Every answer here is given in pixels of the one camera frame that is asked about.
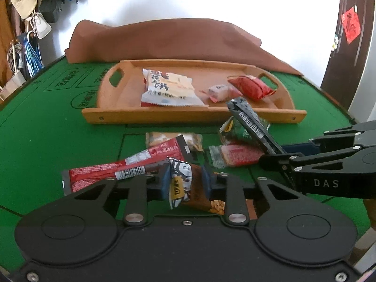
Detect long black snack packet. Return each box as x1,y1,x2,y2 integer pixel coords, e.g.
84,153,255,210
226,97,287,156

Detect black bag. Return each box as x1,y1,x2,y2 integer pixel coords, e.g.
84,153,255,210
38,0,63,24

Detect white pastry packet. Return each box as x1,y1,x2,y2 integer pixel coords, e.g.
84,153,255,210
140,68,210,108

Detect dark brown door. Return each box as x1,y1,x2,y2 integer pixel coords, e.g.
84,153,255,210
320,0,376,110

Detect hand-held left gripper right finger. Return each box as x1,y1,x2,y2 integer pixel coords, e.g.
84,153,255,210
201,166,306,227

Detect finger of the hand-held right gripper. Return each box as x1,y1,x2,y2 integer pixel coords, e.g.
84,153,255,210
258,143,376,180
281,120,376,156

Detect brown cloth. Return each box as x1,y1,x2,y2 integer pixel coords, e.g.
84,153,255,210
65,18,304,77

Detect beige translucent snack packet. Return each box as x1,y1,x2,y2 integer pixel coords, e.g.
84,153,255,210
145,131,204,153

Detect wooden tray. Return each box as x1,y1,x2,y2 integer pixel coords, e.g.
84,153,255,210
82,59,307,126

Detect grey cord bundle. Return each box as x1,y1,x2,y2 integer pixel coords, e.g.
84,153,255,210
6,43,24,72

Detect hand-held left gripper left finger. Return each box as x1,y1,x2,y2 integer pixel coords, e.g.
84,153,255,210
66,164,174,227

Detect red clear-ended biscuit packet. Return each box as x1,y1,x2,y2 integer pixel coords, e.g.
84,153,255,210
208,144,266,170

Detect blue lanyards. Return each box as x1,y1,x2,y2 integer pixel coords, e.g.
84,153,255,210
18,31,44,78

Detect small pink-white candy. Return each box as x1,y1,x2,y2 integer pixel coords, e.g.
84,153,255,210
206,84,235,103

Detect black and white snack packet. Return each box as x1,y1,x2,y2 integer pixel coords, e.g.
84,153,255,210
166,157,225,215

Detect red peanut packet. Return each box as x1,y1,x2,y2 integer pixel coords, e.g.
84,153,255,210
227,75,277,102

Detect white paper bag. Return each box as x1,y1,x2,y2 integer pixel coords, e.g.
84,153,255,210
0,69,27,102

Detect person's right forearm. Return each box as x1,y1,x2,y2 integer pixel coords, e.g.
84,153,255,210
362,198,376,232

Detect silver pouch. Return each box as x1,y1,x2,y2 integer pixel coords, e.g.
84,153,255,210
29,12,53,39

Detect red paper door decoration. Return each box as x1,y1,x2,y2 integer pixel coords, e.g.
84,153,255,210
341,5,361,45

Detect green snack packet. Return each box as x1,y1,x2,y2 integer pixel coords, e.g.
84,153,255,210
219,116,271,149

